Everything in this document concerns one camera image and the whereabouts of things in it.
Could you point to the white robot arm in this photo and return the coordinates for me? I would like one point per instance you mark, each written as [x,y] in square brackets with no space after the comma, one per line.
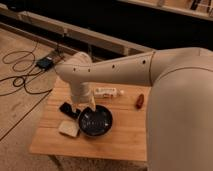
[179,117]

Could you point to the black power box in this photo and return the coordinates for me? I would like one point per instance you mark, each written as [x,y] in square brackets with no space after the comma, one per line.
[45,63]

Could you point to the black bowl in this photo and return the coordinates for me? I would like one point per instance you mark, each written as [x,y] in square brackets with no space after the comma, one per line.
[95,123]

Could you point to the black rectangular block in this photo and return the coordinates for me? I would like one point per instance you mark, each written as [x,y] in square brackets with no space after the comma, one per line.
[66,109]

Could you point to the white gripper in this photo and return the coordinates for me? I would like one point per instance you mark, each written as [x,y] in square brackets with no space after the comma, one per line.
[81,93]

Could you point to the wooden table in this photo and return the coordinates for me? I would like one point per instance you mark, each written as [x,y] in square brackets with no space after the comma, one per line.
[126,140]

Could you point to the beige sponge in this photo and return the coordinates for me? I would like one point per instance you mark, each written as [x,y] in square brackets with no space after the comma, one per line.
[69,128]

